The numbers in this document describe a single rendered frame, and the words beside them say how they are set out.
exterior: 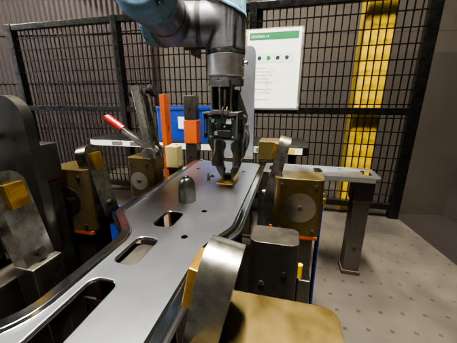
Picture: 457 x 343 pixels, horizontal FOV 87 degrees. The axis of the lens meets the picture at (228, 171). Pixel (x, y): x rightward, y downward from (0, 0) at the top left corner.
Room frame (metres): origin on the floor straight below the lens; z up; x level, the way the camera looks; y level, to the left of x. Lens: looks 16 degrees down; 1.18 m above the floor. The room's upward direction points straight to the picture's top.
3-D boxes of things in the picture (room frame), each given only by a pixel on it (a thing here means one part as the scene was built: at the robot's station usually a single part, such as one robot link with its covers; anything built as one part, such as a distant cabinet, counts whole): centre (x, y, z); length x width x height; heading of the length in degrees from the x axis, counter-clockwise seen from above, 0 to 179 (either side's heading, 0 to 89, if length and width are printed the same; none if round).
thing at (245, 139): (0.53, -0.02, 1.10); 0.05 x 0.02 x 0.09; 76
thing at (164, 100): (0.69, 0.17, 0.95); 0.03 x 0.01 x 0.50; 166
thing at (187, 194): (0.43, 0.08, 1.02); 0.03 x 0.03 x 0.07
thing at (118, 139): (1.02, 0.14, 1.01); 0.90 x 0.22 x 0.03; 76
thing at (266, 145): (0.79, -0.14, 0.88); 0.08 x 0.08 x 0.36; 76
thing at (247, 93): (0.81, -0.03, 1.17); 0.12 x 0.01 x 0.34; 76
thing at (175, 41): (0.51, 0.11, 1.32); 0.11 x 0.11 x 0.08; 88
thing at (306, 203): (0.45, -0.15, 0.87); 0.12 x 0.07 x 0.35; 76
